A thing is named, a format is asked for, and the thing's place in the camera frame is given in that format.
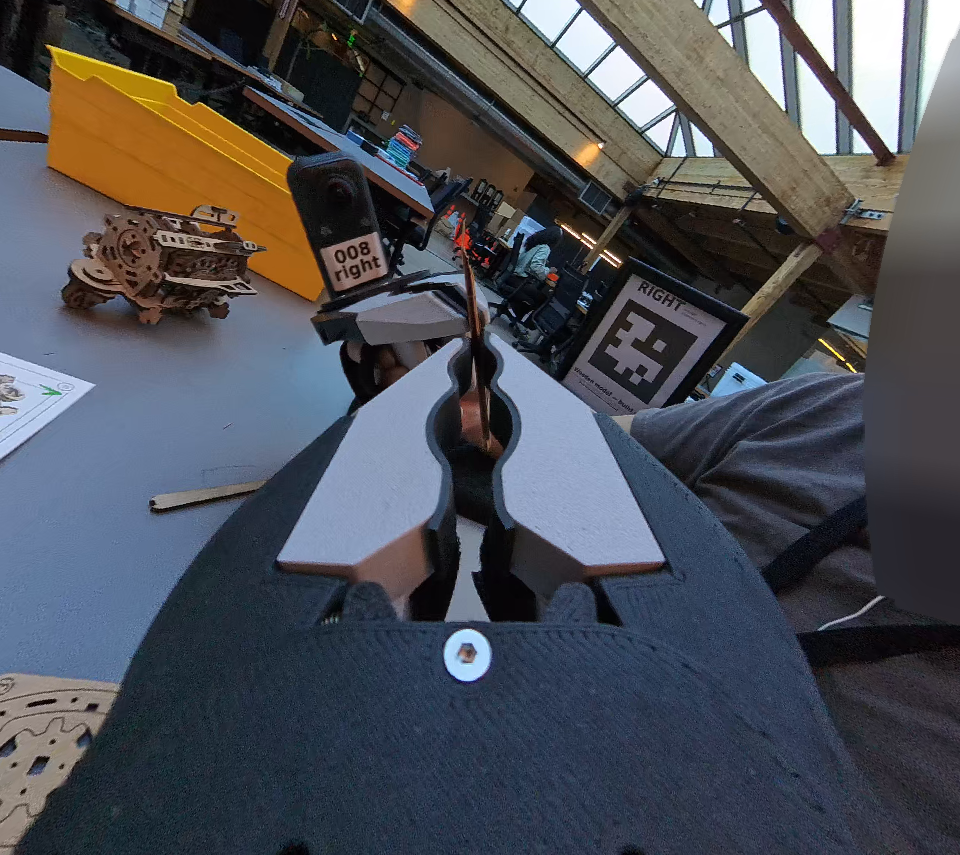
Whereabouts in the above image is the assembled wooden model vehicle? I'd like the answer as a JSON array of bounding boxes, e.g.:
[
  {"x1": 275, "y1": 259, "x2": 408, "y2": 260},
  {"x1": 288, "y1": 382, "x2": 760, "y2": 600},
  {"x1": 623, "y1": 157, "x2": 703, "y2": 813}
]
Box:
[{"x1": 61, "y1": 204, "x2": 268, "y2": 326}]

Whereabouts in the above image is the black office chair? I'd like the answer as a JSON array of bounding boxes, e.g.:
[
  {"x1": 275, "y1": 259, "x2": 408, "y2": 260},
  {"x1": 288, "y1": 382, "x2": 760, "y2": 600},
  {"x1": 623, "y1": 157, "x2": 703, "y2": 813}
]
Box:
[{"x1": 487, "y1": 270, "x2": 579, "y2": 350}]

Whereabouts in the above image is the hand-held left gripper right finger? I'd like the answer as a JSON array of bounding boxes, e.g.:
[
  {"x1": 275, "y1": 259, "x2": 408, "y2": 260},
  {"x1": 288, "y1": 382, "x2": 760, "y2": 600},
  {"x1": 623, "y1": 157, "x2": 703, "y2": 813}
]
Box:
[{"x1": 480, "y1": 336, "x2": 667, "y2": 622}]

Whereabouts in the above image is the long grey desk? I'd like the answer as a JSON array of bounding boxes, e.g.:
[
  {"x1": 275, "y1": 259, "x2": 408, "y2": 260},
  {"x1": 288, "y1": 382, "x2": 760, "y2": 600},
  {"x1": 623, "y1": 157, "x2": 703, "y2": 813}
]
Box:
[{"x1": 243, "y1": 86, "x2": 438, "y2": 220}]

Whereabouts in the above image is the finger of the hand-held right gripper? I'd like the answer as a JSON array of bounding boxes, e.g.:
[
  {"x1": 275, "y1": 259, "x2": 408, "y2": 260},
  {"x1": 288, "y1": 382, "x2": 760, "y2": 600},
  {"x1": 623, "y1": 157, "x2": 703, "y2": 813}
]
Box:
[{"x1": 358, "y1": 289, "x2": 472, "y2": 346}]

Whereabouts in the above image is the framed tag sign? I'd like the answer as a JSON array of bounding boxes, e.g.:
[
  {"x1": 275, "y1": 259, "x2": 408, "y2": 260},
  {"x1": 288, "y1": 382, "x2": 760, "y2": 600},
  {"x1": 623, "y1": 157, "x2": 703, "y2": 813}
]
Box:
[{"x1": 556, "y1": 258, "x2": 751, "y2": 415}]

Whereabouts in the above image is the yellow plastic bin stack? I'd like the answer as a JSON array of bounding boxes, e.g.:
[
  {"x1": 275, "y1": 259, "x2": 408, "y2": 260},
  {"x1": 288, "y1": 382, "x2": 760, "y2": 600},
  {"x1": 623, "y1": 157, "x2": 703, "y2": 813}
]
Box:
[{"x1": 46, "y1": 45, "x2": 325, "y2": 303}]

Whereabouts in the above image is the illustrated instruction booklet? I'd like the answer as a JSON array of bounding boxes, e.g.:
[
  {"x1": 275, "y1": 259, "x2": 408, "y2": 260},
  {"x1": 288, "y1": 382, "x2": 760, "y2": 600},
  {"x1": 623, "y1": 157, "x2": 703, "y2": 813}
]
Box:
[{"x1": 0, "y1": 352, "x2": 97, "y2": 463}]

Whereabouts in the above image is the laser-cut wooden parts sheet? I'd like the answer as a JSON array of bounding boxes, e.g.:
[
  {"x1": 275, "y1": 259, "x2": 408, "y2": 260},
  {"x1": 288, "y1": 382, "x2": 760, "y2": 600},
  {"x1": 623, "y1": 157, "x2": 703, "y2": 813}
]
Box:
[{"x1": 0, "y1": 673, "x2": 121, "y2": 852}]

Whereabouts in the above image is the thin white cable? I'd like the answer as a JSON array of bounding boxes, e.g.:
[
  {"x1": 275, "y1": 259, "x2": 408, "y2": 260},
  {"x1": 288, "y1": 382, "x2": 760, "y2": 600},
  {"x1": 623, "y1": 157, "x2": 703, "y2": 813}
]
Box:
[{"x1": 817, "y1": 594, "x2": 888, "y2": 633}]

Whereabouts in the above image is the wooden model part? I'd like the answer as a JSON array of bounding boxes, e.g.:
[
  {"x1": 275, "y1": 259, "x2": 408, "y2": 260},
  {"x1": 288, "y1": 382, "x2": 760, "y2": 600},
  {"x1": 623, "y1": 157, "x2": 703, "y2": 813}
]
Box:
[{"x1": 456, "y1": 216, "x2": 505, "y2": 457}]

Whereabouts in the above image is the black harness strap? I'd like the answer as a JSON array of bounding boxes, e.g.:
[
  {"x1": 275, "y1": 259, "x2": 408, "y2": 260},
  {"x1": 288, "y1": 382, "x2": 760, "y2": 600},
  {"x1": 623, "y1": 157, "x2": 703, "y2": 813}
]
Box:
[{"x1": 761, "y1": 495, "x2": 960, "y2": 670}]

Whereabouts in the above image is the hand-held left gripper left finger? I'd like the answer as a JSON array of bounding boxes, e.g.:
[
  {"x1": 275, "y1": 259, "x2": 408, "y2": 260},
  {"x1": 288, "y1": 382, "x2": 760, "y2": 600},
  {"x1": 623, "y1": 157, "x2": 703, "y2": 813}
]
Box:
[{"x1": 277, "y1": 337, "x2": 472, "y2": 622}]

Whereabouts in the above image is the wooden stick part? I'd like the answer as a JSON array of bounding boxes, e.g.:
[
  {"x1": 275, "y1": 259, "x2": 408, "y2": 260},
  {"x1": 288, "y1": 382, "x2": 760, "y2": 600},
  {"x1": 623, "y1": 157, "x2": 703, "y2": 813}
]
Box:
[{"x1": 148, "y1": 479, "x2": 269, "y2": 514}]

